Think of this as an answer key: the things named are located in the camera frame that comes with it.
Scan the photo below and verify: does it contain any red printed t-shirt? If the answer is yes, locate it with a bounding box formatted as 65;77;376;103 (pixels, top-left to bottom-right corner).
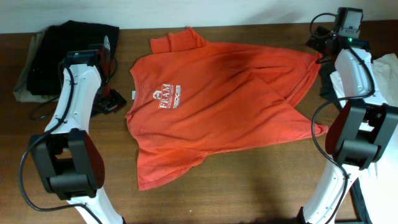
126;28;328;190

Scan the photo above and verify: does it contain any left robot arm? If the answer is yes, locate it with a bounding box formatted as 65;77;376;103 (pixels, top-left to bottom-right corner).
19;44;126;223

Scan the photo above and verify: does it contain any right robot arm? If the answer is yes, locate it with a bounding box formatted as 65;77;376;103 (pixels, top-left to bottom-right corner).
296;7;397;223

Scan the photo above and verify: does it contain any dark navy garment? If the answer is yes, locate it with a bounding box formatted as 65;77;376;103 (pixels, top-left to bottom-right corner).
319;62;372;224

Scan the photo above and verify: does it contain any folded black garment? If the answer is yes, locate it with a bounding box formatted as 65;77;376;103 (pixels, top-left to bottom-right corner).
27;21;119;95

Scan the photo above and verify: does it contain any folded beige garment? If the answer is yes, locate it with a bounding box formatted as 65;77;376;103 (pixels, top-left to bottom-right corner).
12;30;59;103

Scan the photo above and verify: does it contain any white garment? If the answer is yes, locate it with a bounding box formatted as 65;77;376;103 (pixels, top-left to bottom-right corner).
325;49;397;223

